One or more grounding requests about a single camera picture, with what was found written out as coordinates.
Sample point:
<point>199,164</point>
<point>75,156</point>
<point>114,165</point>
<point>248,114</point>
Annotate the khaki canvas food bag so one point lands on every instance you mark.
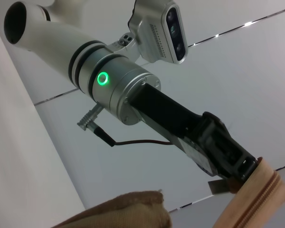
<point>256,202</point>

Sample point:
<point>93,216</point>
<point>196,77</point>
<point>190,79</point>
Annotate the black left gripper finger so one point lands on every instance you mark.
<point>235,145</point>
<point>218,156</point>

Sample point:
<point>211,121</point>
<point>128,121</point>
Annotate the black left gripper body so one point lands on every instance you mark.
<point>164,114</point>

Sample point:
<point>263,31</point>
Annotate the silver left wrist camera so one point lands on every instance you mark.
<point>164,31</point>

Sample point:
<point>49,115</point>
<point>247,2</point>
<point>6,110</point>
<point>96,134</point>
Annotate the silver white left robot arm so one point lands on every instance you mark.
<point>85,61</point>

